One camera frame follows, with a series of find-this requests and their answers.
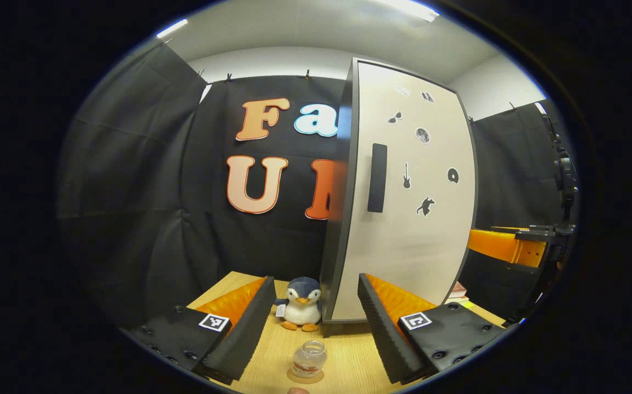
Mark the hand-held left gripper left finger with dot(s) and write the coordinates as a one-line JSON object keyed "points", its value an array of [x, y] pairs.
{"points": [[250, 323]]}

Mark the long ceiling light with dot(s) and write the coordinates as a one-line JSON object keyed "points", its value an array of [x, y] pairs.
{"points": [[172, 28]]}

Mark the grey cabinet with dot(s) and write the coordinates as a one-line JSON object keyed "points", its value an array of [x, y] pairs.
{"points": [[340, 219]]}

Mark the plush penguin toy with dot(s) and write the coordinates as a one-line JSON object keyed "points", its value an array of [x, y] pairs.
{"points": [[300, 309]]}

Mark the beige cabinet door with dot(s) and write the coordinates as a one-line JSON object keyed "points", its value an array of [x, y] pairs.
{"points": [[403, 262]]}

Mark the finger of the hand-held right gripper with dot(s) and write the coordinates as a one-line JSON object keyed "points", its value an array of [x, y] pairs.
{"points": [[496, 247]]}

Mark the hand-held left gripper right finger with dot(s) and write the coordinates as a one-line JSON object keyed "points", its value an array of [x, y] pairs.
{"points": [[381, 323]]}

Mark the black backdrop cloth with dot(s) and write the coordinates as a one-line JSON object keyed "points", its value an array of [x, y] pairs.
{"points": [[129, 191]]}

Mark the clear plastic bottle cherry label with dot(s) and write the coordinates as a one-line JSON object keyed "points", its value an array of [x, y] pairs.
{"points": [[310, 358]]}

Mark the stack of books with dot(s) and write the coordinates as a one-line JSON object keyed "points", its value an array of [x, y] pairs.
{"points": [[458, 293]]}

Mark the round brown coaster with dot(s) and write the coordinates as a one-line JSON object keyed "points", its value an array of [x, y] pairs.
{"points": [[294, 377]]}

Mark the wide ceiling light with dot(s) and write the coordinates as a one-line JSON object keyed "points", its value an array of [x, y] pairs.
{"points": [[409, 8]]}

